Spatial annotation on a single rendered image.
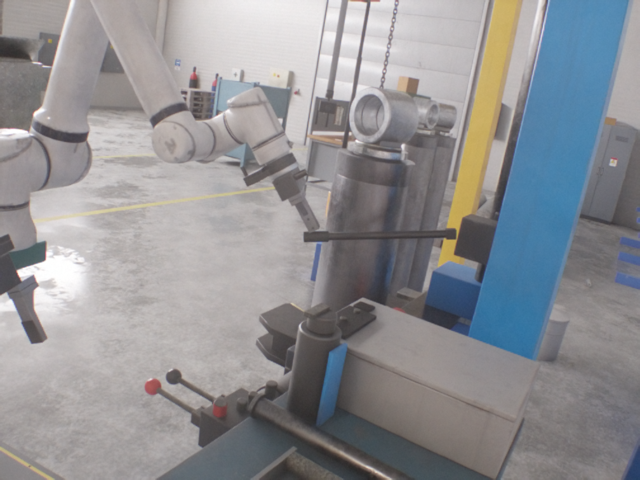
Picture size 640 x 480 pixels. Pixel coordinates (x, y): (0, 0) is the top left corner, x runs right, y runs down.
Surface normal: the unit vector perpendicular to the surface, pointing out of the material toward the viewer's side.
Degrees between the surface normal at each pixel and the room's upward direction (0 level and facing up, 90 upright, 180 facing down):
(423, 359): 0
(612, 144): 90
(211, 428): 90
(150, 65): 64
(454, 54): 90
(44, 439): 0
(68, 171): 104
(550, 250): 90
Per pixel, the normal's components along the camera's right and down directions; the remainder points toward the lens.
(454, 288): -0.51, 0.15
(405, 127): 0.60, 0.52
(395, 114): 0.68, 0.07
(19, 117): 0.79, 0.29
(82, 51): 0.42, 0.47
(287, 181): -0.05, 0.26
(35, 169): 0.94, 0.20
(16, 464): 0.16, -0.95
